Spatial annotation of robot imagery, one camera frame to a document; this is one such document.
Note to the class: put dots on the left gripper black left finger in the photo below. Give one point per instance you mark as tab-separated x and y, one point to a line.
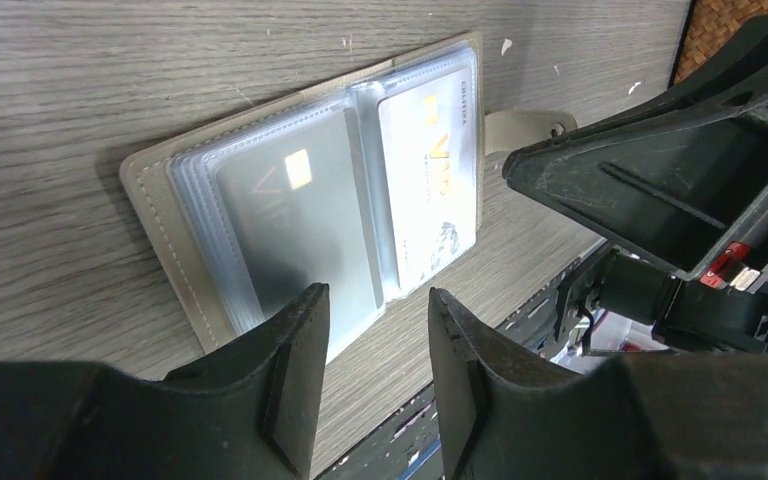
247	410

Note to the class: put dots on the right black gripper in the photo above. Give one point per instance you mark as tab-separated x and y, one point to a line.
676	181

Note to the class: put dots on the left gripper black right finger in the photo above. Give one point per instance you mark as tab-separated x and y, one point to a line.
506	413

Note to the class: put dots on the grey card holder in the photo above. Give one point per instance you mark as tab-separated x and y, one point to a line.
370	182

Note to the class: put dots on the white credit card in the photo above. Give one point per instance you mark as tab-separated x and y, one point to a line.
429	134

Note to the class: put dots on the brown wicker basket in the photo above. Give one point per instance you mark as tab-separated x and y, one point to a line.
708	26

